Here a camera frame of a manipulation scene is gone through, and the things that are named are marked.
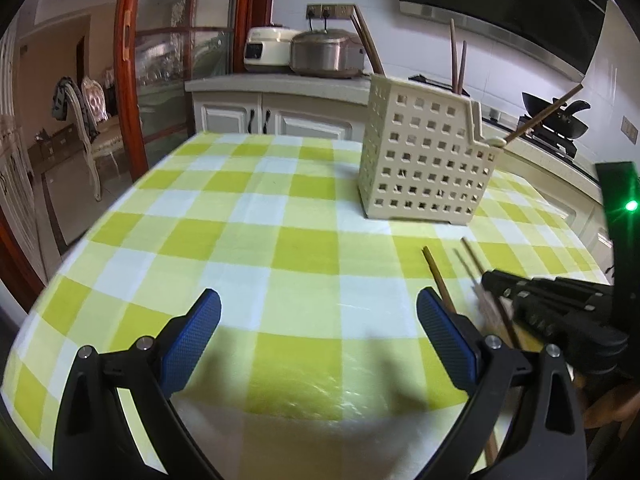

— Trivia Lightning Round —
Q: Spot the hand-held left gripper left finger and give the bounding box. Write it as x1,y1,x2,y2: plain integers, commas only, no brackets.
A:
52,288,223,480

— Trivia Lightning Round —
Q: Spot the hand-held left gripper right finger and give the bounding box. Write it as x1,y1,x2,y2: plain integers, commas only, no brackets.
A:
416,287,588,480

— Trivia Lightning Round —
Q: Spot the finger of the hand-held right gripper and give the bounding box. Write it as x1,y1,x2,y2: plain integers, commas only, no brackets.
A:
481,273,551,337
491,269,615,305

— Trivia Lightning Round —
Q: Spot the cream perforated utensil holder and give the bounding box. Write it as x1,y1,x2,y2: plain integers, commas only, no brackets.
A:
357,73,507,224

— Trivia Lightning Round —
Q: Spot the person's right hand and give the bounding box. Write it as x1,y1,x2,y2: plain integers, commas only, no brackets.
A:
574,374,640,430

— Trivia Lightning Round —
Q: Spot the green checked tablecloth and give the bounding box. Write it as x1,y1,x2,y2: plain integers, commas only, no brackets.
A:
0,132,613,480

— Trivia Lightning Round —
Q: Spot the black gas stove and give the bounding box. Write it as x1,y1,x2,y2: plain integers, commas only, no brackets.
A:
409,74,582,162

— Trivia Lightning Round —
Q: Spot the black wok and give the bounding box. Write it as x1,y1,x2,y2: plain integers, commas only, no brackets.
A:
521,90,592,141

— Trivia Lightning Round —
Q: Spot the white ornate dining chair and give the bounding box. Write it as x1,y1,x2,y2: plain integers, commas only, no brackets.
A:
52,75,124,202

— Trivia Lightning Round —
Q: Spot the red framed glass sliding door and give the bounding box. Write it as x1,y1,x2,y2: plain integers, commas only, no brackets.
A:
113,0,275,172

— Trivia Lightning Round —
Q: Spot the dark cloth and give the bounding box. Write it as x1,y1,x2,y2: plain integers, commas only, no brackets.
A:
51,77,77,122

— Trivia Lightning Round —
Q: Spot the silver rice cooker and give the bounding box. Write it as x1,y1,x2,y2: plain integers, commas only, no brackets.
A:
289,29,367,80

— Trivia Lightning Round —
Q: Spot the white rice cooker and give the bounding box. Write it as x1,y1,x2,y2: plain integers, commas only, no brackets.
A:
243,26,301,74

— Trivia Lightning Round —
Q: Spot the wide wall outlet strip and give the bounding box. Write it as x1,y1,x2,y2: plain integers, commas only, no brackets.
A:
305,3,357,19

